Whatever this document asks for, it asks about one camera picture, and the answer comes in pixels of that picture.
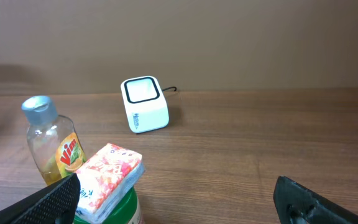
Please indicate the yellow Vim liquid bottle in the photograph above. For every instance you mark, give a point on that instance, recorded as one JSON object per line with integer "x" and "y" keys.
{"x": 52, "y": 140}

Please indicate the green lid plastic jar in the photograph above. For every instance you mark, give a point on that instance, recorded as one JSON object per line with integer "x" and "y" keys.
{"x": 127, "y": 211}

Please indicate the red white tissue pack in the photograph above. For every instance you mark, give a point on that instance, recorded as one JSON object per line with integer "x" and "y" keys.
{"x": 104, "y": 180}

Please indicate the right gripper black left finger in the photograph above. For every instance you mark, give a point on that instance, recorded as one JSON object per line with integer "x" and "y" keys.
{"x": 54, "y": 204}

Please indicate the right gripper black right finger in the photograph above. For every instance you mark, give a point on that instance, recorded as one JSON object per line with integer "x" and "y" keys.
{"x": 297, "y": 204}

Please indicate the white barcode scanner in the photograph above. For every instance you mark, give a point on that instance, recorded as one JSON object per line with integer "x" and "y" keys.
{"x": 145, "y": 105}

